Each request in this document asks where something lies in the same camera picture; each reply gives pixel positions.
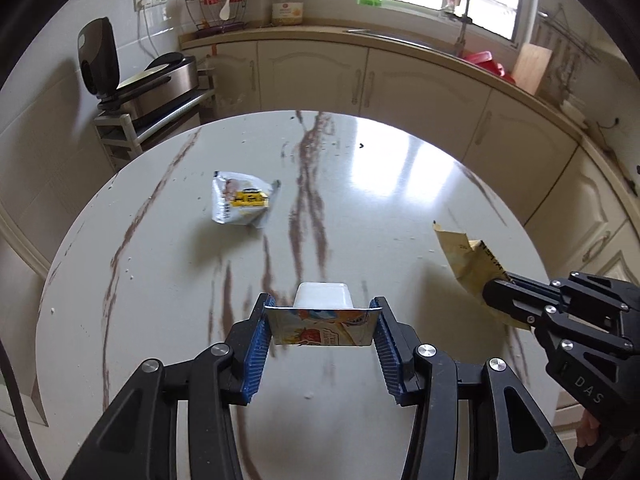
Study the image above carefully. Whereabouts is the red basin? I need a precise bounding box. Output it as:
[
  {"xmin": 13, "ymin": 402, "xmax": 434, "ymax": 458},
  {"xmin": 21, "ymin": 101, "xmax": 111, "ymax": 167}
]
[{"xmin": 463, "ymin": 51, "xmax": 515, "ymax": 84}]

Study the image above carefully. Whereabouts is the small yogurt cup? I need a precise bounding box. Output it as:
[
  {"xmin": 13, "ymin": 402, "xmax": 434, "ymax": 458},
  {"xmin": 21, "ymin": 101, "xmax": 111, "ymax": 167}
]
[{"xmin": 266, "ymin": 282, "xmax": 382, "ymax": 347}]

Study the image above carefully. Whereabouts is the glass jar with yellow label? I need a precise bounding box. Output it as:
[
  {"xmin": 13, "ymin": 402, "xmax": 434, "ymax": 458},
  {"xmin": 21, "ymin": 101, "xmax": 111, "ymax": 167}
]
[{"xmin": 271, "ymin": 0, "xmax": 304, "ymax": 26}]

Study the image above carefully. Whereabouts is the open rice cooker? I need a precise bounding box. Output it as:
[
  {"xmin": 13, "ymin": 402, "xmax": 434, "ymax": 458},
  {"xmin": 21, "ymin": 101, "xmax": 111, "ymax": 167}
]
[{"xmin": 77, "ymin": 18, "xmax": 198, "ymax": 119}]

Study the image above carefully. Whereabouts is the hanging utensil rail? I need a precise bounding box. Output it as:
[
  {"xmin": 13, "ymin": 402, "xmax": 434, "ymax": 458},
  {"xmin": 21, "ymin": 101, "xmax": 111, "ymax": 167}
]
[{"xmin": 532, "ymin": 3, "xmax": 600, "ymax": 92}]

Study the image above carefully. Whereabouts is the metal sink faucet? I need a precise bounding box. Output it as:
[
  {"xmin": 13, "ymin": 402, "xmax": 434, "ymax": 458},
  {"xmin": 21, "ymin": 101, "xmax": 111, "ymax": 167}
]
[{"xmin": 440, "ymin": 0, "xmax": 472, "ymax": 58}]

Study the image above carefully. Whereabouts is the white rice spoon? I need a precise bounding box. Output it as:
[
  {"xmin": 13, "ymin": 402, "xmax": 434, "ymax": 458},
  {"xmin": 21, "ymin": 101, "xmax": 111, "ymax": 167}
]
[{"xmin": 219, "ymin": 0, "xmax": 231, "ymax": 22}]

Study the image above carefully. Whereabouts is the white appliance shelf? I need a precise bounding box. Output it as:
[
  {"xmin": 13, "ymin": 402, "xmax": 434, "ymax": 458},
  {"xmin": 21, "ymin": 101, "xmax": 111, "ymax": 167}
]
[{"xmin": 92, "ymin": 70, "xmax": 215, "ymax": 172}]

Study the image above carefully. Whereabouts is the yellow snack wrapper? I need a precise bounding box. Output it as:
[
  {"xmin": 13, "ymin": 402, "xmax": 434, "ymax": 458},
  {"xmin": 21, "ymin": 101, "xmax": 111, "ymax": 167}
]
[{"xmin": 432, "ymin": 221, "xmax": 529, "ymax": 330}]

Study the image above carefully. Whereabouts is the right hand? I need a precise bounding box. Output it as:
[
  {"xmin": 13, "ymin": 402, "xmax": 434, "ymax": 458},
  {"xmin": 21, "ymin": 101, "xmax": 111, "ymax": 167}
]
[{"xmin": 576, "ymin": 410, "xmax": 600, "ymax": 448}]

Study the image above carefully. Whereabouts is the round marble table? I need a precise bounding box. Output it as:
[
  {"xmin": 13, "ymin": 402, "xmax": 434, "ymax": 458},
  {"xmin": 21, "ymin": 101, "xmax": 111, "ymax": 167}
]
[{"xmin": 36, "ymin": 112, "xmax": 559, "ymax": 479}]

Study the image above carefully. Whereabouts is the silver snack bag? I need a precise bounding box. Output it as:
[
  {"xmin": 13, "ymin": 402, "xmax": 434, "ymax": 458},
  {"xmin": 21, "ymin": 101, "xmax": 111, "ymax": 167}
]
[{"xmin": 212, "ymin": 171, "xmax": 281, "ymax": 229}]

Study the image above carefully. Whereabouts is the wire utensil rack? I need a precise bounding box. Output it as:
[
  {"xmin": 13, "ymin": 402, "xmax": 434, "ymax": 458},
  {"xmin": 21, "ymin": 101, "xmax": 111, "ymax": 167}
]
[{"xmin": 183, "ymin": 0, "xmax": 247, "ymax": 38}]

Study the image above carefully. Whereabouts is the cream kitchen cabinet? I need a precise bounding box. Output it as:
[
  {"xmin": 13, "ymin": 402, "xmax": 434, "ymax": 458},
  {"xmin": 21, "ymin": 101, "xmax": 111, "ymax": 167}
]
[{"xmin": 179, "ymin": 26, "xmax": 639, "ymax": 282}]

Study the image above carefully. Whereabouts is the wooden cutting board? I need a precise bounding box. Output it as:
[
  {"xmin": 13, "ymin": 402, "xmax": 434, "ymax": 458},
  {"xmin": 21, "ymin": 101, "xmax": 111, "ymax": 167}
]
[{"xmin": 511, "ymin": 44, "xmax": 552, "ymax": 96}]

